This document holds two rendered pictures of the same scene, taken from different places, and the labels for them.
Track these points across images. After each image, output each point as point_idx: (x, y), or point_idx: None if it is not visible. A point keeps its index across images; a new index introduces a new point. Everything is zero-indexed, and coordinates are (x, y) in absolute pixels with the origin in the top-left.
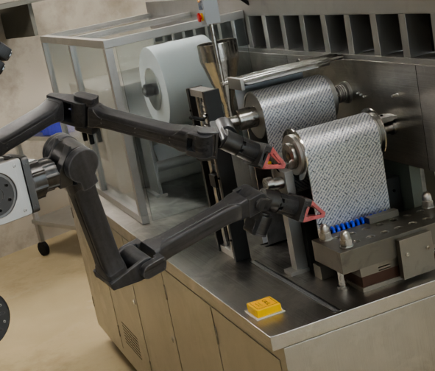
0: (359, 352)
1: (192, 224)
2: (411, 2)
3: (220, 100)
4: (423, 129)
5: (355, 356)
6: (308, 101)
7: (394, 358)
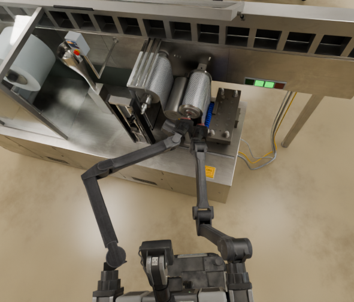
0: None
1: (204, 183)
2: (235, 21)
3: (136, 102)
4: (227, 70)
5: None
6: (166, 76)
7: None
